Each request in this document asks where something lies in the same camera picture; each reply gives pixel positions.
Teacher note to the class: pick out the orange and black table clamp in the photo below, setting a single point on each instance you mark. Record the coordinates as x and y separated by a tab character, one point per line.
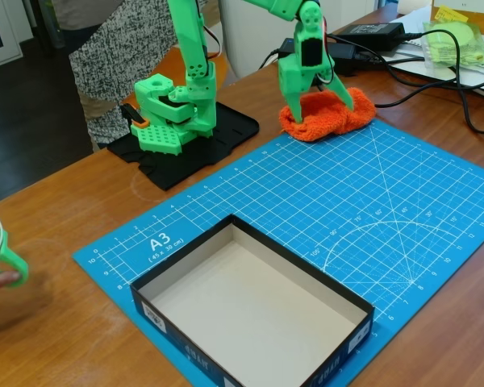
135	117

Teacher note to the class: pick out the person's hand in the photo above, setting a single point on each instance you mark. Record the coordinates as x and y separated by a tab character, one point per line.
0	282

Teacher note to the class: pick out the black power adapter blue light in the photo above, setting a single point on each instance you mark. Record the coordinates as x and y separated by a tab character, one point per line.
343	52

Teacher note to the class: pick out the white door frame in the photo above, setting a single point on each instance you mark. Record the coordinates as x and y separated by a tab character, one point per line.
8	36

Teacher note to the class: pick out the person in speckled top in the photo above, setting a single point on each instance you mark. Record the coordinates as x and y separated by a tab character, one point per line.
117	60

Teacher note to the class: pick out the green gripper black servo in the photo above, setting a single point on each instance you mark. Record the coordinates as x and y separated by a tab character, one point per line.
289	81

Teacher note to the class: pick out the blue A3 cutting mat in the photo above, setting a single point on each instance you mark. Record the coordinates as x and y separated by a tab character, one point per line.
347	209

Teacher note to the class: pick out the orange fluffy towel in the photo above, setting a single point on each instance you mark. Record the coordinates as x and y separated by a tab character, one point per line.
330	119

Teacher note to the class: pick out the shallow cardboard box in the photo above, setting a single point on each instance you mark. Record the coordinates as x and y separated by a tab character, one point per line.
250	298

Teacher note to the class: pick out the black plastic base plate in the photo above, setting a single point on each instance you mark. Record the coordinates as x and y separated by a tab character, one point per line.
226	137

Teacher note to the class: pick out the white paper stack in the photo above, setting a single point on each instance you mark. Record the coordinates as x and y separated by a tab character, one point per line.
415	60

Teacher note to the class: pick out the green plastic bag with parts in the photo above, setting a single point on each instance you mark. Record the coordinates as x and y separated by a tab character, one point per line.
456	48

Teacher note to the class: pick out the cardboard box with yellow label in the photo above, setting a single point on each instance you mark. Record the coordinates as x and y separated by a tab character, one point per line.
480	16

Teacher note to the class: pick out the black power adapter with label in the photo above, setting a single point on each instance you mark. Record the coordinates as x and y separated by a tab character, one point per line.
371	32

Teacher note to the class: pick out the green 3D-printed robot arm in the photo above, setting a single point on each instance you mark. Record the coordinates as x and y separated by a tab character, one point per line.
193	60

